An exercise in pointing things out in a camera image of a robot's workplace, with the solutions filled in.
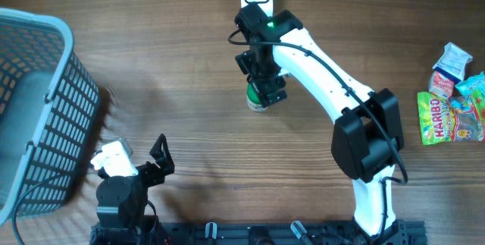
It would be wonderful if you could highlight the green lid plastic jar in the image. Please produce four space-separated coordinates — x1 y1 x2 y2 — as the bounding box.
246 83 267 112

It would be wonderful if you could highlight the haribo gummy bag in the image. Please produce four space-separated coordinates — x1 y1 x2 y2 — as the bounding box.
417 90 484 145

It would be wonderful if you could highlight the teal snack packet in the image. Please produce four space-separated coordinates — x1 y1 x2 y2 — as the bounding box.
455 71 485 96

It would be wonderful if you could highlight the red small snack pack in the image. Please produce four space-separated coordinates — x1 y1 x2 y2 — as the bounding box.
428 71 455 99

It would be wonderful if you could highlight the left camera cable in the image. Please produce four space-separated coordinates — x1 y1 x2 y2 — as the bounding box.
11 171 99 245

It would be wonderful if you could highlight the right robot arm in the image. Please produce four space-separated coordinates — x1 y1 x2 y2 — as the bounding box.
234 2 405 244

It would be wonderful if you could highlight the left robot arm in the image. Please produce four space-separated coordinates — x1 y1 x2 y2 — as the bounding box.
90 134 175 245

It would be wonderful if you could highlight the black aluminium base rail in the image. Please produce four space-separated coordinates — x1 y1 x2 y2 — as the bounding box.
89 219 427 245

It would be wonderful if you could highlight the white tissue pack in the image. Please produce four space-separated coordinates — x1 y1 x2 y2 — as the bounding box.
433 42 473 83

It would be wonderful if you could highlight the grey plastic mesh basket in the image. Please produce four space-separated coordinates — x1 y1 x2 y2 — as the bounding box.
1 8 101 223

